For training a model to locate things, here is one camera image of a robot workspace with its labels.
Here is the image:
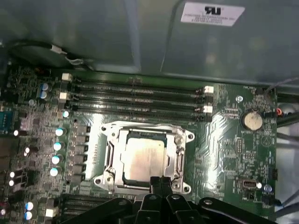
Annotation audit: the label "CPU socket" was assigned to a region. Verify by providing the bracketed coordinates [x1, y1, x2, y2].
[93, 121, 196, 196]

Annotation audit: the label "RAM slot white latches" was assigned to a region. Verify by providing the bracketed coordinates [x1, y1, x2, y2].
[58, 92, 214, 114]
[44, 207, 110, 219]
[62, 72, 214, 96]

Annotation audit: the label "RAM slot black latches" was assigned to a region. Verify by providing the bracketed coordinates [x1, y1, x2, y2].
[67, 105, 212, 121]
[61, 195, 135, 206]
[59, 87, 206, 103]

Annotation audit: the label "round silver coin battery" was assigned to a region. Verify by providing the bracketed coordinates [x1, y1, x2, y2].
[240, 109, 263, 131]

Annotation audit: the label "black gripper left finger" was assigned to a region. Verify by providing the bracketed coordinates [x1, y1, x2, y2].
[61, 176, 164, 224]

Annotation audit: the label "white certification sticker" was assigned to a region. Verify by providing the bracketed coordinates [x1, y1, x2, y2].
[180, 1, 246, 27]

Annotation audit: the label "thin metal locking lever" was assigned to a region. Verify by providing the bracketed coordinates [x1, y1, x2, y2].
[106, 142, 115, 170]
[176, 147, 186, 175]

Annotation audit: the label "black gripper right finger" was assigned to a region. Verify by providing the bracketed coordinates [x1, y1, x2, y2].
[161, 177, 279, 224]

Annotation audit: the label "thin grey fan wire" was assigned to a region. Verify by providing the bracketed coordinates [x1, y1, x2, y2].
[256, 76, 299, 94]

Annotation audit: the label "silver green CPU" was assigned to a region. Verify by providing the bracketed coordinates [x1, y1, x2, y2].
[121, 129, 169, 187]

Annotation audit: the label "black PC case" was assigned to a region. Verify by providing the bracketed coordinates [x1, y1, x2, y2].
[0, 0, 299, 224]

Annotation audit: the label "black cable white connector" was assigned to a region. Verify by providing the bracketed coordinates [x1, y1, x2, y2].
[8, 41, 94, 71]

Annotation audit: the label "green motherboard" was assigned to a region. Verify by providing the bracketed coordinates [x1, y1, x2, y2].
[0, 67, 279, 224]

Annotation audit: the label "metal socket cover frame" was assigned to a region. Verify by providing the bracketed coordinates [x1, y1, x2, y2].
[114, 127, 182, 188]

